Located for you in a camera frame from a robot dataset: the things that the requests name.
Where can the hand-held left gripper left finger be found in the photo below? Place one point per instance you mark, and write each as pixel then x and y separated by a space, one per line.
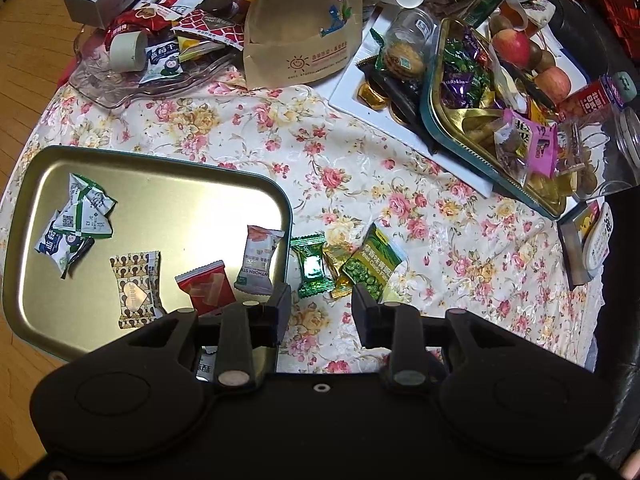
pixel 277 312

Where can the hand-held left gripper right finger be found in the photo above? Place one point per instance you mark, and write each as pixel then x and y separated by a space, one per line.
pixel 362 312

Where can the grey pink snack packet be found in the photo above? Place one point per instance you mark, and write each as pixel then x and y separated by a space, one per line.
pixel 257 260

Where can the red snack packet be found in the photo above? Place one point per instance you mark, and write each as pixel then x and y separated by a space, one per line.
pixel 205 287

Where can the white snack packet dark print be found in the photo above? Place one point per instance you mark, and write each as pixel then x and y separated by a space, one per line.
pixel 206 365

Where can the brown patterned snack packet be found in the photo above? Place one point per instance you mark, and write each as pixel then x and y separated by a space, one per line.
pixel 132 290

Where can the metal tray with green rim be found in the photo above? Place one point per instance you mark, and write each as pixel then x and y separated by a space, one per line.
pixel 175 200

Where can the white green snack packet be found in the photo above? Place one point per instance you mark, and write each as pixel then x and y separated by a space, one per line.
pixel 85 202

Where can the blue white snack packet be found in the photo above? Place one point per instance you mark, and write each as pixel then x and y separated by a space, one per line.
pixel 52 245

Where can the gold wrapped candy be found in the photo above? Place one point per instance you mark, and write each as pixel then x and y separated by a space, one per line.
pixel 337 265

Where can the green pea snack packet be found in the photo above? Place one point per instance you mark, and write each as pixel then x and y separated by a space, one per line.
pixel 375 260

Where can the green wrapped candy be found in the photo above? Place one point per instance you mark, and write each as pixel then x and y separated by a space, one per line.
pixel 311 267

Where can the floral tablecloth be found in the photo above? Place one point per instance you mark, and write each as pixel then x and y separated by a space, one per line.
pixel 400 170

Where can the green tin tray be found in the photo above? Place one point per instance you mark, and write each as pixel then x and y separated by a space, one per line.
pixel 440 120

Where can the white rectangular tray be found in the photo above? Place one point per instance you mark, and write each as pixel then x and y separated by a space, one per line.
pixel 350 95

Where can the dark brown snack packet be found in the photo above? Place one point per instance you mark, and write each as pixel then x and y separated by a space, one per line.
pixel 400 95

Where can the small yellow grey box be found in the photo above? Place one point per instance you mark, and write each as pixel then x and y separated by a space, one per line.
pixel 595 240

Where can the white packet with cartoon print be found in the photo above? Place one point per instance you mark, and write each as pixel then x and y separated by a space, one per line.
pixel 160 60

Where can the clear glass jar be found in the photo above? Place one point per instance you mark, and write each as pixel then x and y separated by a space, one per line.
pixel 407 35

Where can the brown paper bag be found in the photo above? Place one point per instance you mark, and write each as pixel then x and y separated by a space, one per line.
pixel 300 25

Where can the clear glass plate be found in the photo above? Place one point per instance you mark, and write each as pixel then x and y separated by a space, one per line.
pixel 100 85

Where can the clear plastic container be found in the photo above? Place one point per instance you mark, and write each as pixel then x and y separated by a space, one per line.
pixel 615 170

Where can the red apple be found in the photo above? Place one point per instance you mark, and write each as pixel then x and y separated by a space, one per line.
pixel 552 82
pixel 512 47

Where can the pile of mixed snack packets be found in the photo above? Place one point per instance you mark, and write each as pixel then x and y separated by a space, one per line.
pixel 200 22

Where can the white tape roll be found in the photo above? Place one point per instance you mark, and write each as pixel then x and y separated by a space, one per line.
pixel 125 50

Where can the red white packet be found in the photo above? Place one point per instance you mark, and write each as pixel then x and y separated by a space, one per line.
pixel 585 102

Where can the brown kiwi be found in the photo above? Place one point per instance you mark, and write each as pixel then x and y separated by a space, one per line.
pixel 544 57

